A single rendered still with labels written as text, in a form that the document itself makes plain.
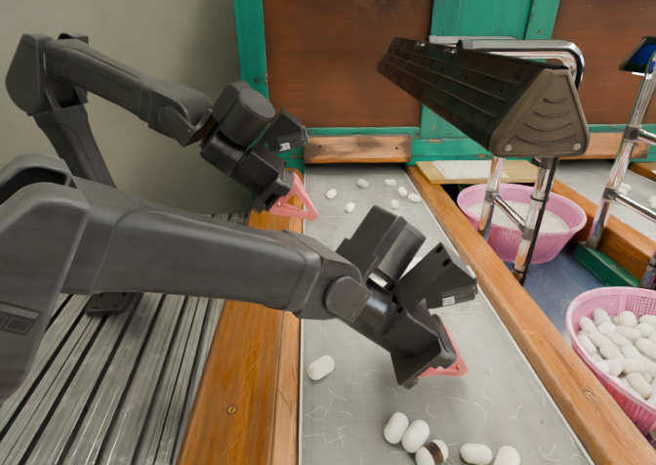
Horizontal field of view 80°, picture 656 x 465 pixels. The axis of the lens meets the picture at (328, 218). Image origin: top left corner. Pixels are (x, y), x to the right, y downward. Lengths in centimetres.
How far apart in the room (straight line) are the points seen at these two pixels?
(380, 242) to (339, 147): 71
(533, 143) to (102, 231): 31
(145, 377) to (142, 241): 45
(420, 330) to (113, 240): 31
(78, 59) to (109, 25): 132
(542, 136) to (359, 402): 35
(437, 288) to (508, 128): 17
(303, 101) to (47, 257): 95
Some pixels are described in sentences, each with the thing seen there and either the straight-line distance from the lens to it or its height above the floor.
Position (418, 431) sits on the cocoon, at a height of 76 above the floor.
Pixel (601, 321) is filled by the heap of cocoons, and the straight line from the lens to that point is 73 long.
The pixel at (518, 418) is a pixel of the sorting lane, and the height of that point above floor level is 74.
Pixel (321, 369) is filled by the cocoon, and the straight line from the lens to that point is 52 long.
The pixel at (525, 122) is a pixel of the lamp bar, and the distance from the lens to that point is 36.
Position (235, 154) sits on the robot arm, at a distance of 59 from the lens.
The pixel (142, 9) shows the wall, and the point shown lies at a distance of 198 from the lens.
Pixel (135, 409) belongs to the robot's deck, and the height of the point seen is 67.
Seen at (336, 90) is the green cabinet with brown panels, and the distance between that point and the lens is 111.
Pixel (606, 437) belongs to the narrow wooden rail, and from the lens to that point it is 54.
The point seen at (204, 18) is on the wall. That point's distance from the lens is 193.
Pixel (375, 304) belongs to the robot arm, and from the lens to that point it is 42.
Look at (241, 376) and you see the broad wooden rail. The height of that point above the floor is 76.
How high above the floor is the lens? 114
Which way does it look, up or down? 27 degrees down
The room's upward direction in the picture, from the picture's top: straight up
